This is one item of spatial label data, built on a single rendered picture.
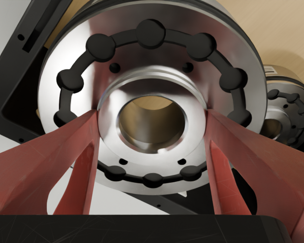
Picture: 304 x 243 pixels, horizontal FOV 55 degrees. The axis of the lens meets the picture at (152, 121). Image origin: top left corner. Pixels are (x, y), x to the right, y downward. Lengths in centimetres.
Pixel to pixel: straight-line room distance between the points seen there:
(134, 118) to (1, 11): 30
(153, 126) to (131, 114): 1
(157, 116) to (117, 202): 48
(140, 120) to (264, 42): 17
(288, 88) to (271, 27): 5
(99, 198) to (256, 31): 45
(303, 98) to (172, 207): 15
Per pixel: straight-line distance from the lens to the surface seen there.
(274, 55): 30
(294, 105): 30
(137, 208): 64
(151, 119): 16
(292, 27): 29
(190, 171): 16
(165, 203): 24
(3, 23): 43
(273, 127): 31
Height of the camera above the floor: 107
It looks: 52 degrees down
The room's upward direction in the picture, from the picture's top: 175 degrees clockwise
